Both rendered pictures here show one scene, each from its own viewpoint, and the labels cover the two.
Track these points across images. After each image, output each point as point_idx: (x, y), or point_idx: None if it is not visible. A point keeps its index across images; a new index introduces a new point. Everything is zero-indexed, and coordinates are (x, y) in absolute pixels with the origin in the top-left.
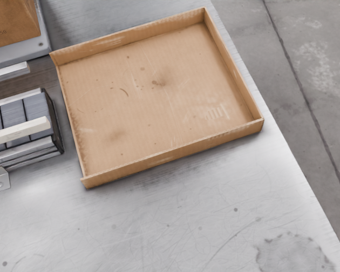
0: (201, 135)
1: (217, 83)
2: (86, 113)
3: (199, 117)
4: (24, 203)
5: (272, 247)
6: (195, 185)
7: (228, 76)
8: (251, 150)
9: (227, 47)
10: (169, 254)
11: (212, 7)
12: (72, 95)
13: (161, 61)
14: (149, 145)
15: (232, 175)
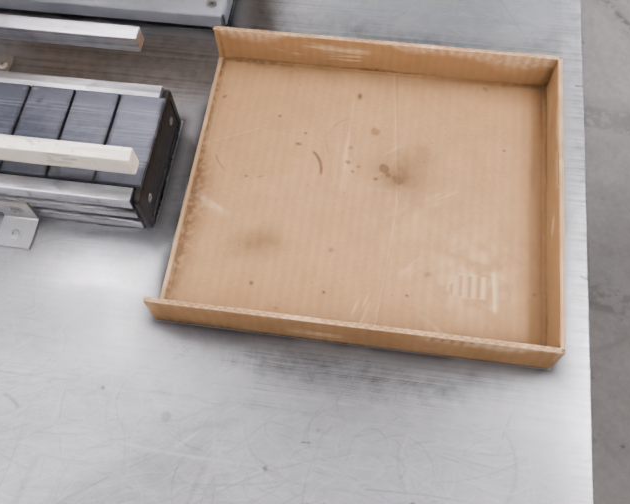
0: (421, 318)
1: (508, 228)
2: (227, 171)
3: (435, 281)
4: (37, 290)
5: None
6: (357, 415)
7: (538, 222)
8: (508, 401)
9: (567, 160)
10: None
11: (578, 64)
12: (219, 126)
13: (419, 133)
14: (310, 291)
15: (441, 432)
